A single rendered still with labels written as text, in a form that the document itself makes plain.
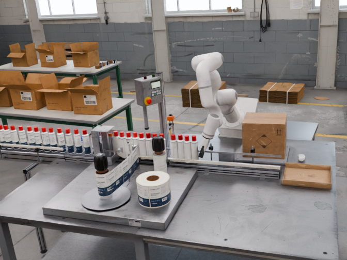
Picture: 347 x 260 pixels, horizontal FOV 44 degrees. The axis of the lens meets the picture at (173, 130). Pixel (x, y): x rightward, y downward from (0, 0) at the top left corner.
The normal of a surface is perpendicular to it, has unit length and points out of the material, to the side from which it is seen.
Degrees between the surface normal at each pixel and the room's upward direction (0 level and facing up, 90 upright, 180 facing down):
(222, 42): 90
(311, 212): 0
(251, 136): 90
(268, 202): 0
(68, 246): 1
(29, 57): 90
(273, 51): 90
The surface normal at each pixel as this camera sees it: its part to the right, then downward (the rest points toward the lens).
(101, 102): 0.95, 0.04
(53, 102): -0.38, 0.35
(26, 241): -0.07, -0.93
